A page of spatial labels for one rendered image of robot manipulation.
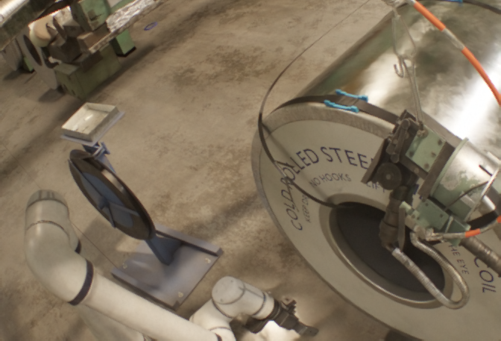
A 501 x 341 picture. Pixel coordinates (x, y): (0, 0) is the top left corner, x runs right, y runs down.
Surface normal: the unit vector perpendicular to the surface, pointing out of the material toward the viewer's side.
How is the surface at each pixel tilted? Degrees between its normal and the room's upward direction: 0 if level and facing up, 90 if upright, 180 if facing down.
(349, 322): 0
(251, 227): 0
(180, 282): 0
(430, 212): 58
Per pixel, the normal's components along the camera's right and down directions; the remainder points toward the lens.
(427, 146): -0.57, 0.16
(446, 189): -0.66, 0.41
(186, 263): -0.33, -0.75
